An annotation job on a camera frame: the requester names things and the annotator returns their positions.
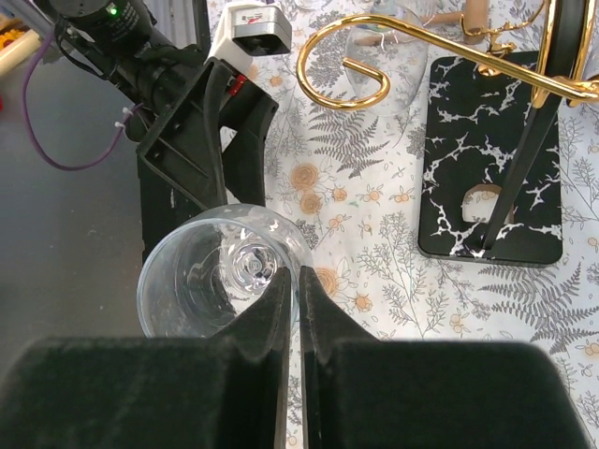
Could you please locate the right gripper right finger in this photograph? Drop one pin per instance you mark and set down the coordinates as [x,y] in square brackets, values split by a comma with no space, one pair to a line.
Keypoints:
[362,392]

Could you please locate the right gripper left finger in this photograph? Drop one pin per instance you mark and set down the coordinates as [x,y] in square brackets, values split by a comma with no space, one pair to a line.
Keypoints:
[225,391]

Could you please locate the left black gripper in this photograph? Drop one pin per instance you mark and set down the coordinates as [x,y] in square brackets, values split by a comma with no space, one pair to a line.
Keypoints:
[208,138]

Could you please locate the clear wine glass front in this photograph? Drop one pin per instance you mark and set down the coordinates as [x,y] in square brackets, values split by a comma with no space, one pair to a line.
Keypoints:
[208,271]

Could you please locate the ribbed glass tumbler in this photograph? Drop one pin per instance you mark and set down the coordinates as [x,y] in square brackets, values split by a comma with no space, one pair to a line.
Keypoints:
[402,57]

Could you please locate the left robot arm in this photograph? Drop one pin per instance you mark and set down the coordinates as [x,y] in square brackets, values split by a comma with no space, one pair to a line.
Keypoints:
[121,40]

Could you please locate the gold black wine glass rack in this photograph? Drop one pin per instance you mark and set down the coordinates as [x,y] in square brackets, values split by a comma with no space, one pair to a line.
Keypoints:
[490,185]

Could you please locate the floral table mat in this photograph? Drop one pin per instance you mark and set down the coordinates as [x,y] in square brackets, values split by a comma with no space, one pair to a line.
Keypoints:
[351,181]

